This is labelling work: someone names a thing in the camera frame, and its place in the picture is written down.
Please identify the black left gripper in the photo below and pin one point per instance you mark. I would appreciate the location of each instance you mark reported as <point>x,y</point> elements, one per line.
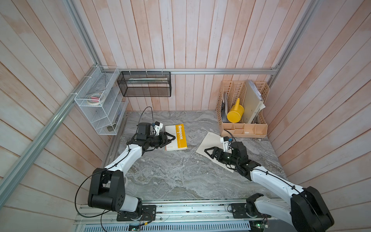
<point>164,136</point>

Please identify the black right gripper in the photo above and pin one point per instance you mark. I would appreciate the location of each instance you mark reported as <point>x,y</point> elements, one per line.
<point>215,152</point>

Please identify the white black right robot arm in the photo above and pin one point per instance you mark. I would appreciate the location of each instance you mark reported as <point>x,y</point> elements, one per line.
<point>303,208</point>

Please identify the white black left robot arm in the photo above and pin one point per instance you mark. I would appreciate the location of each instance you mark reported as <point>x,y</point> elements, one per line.
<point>107,187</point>

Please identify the yellow plastic watering can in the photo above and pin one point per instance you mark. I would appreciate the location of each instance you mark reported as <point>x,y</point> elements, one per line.
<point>236,112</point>

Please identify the grey book in organizer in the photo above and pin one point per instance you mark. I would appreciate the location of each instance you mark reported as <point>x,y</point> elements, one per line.
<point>224,108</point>

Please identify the beige plastic desk organizer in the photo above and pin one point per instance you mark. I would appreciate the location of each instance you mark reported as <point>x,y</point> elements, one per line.
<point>237,89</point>

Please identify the beige folder in organizer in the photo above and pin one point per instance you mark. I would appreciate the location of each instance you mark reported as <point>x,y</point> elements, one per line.
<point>253,102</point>

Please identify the tape roll on shelf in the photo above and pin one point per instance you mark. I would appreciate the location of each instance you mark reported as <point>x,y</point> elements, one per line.
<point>95,99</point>

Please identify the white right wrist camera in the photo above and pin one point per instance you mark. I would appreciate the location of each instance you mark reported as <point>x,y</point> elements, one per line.
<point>226,143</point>

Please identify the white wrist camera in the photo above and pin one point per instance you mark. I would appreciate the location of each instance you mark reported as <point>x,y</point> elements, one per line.
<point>226,143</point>
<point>157,127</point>

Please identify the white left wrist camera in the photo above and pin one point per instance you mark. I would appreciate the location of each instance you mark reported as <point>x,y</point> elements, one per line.
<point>157,127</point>

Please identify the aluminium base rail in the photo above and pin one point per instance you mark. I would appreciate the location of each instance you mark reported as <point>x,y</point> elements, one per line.
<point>178,216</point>

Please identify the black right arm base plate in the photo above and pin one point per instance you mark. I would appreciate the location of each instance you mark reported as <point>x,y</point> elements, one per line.
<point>245,210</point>

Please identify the black mesh wall basket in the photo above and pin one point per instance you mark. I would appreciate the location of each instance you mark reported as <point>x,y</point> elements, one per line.
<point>145,84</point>

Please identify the white wire mesh shelf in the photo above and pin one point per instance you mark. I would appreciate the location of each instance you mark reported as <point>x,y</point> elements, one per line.
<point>106,118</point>

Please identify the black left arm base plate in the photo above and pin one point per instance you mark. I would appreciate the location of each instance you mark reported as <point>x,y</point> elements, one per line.
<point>145,213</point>

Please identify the horizontal aluminium wall rail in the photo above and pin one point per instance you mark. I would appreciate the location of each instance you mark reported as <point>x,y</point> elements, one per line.
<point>201,71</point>

